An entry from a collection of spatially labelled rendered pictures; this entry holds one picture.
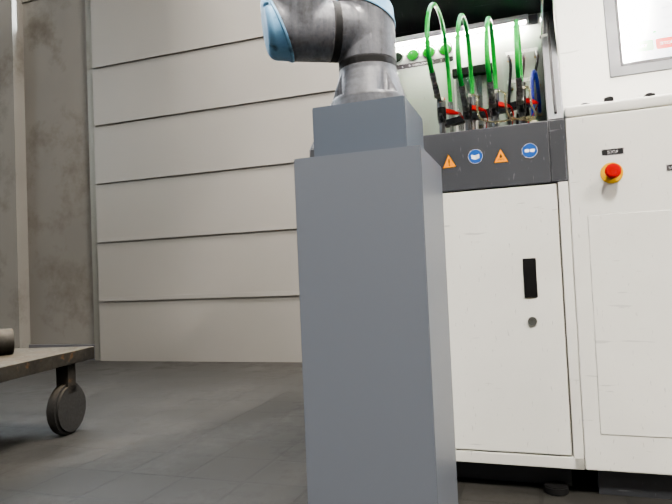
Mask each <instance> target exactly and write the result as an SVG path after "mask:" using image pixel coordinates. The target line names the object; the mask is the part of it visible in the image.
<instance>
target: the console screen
mask: <svg viewBox="0 0 672 504"><path fill-rule="evenodd" d="M603 6H604V17H605V28H606V39H607V50H608V61H609V72H610V78H614V77H621V76H628V75H636V74H643V73H650V72H657V71H664V70H671V69H672V0H603Z"/></svg>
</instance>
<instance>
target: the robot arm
mask: <svg viewBox="0 0 672 504"><path fill-rule="evenodd" d="M260 9H261V21H262V29H263V36H264V41H265V46H266V50H267V53H268V55H269V56H270V57H271V58H272V59H273V60H276V61H289V62H290V63H294V62H321V63H339V80H338V83H337V87H336V91H335V94H334V98H333V102H332V105H338V104H345V103H352V102H359V101H366V100H373V99H380V98H387V97H395V96H402V95H404V96H405V97H406V95H405V93H404V90H403V87H402V85H401V82H400V80H399V77H398V74H397V62H396V40H395V28H396V22H395V19H394V11H393V6H392V4H391V2H390V1H389V0H336V1H332V0H261V2H260Z"/></svg>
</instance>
